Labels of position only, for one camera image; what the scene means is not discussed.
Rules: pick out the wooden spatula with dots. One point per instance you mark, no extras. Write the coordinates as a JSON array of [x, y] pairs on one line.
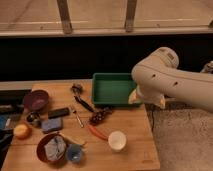
[[74, 140]]

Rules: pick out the white cup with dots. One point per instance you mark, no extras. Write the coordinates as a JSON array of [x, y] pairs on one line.
[[117, 141]]

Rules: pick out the purple bowl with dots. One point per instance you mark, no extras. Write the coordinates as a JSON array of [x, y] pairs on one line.
[[36, 100]]

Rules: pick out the small dark metal object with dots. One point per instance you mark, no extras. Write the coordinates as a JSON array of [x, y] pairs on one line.
[[77, 88]]

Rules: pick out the blue cup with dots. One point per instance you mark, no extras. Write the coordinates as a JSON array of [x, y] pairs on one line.
[[74, 153]]

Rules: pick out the blue sponge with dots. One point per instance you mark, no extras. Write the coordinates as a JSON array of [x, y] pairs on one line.
[[50, 125]]

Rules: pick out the black rectangular block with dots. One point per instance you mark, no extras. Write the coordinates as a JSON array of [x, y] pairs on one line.
[[58, 113]]

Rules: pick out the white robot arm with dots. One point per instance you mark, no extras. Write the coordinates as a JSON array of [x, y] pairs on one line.
[[157, 75]]

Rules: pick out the dark round object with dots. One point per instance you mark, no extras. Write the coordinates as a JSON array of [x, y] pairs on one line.
[[34, 119]]

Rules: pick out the orange fruit toy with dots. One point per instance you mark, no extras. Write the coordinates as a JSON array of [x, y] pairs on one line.
[[22, 131]]

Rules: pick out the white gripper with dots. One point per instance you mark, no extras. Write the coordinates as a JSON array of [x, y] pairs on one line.
[[148, 97]]

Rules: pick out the red-brown bowl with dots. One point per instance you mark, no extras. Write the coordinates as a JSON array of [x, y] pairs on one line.
[[40, 150]]

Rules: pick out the green plastic tray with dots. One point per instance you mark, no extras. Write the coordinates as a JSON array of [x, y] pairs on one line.
[[112, 89]]

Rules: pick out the grey crumpled cloth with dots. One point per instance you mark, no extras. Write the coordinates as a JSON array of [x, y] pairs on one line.
[[55, 148]]

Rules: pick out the dark grapes toy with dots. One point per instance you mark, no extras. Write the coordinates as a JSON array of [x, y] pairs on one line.
[[99, 116]]

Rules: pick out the black handled utensil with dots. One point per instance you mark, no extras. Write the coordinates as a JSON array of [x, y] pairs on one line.
[[84, 104]]

